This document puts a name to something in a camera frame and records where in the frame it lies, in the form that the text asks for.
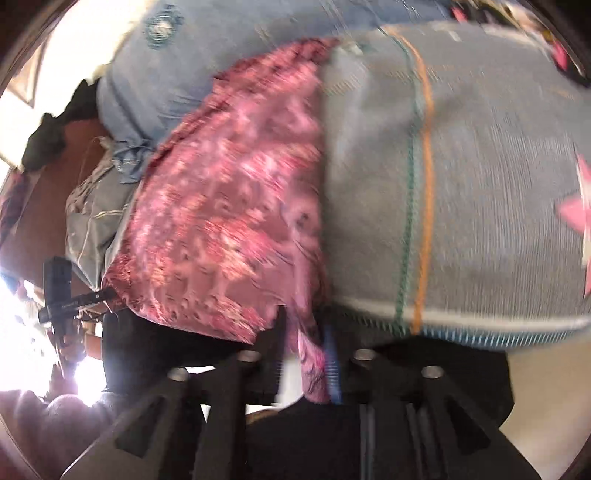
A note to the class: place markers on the pink floral garment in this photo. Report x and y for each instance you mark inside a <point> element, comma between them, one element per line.
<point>225,232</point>

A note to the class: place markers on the black cloth by window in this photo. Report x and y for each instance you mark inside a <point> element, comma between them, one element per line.
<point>48,140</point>

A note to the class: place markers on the grey striped quilt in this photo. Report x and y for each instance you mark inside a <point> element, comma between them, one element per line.
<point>450,147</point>

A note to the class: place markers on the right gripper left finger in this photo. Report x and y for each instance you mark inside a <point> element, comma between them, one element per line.
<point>190,426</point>

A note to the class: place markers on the clutter pile on bedside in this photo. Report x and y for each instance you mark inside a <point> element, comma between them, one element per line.
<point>566,42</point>

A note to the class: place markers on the left hand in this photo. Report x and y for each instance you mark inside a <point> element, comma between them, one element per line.
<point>71,349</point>

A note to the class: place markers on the blue plaid pillow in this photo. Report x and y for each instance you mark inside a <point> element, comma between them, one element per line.
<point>165,66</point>

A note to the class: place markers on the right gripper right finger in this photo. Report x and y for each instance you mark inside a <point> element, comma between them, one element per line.
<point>416,422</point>

